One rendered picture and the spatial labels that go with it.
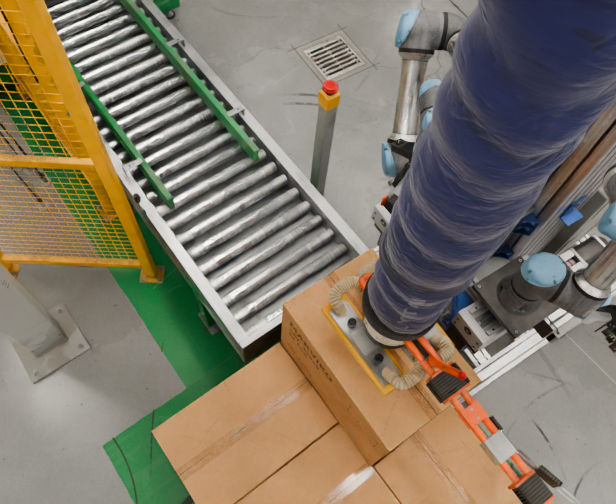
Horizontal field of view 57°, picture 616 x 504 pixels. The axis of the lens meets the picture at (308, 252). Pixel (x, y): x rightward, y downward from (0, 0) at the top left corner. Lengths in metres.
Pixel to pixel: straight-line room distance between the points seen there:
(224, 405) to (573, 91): 1.82
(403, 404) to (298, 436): 0.52
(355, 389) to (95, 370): 1.51
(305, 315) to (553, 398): 1.60
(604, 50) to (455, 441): 1.84
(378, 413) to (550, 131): 1.26
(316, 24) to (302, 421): 2.82
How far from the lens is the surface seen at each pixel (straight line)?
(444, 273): 1.22
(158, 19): 3.39
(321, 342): 1.95
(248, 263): 2.49
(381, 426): 1.91
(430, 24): 1.95
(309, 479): 2.27
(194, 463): 2.28
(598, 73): 0.78
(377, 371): 1.81
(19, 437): 3.06
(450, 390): 1.71
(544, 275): 1.87
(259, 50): 4.04
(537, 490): 1.74
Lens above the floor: 2.80
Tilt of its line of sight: 63 degrees down
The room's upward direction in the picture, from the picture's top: 7 degrees clockwise
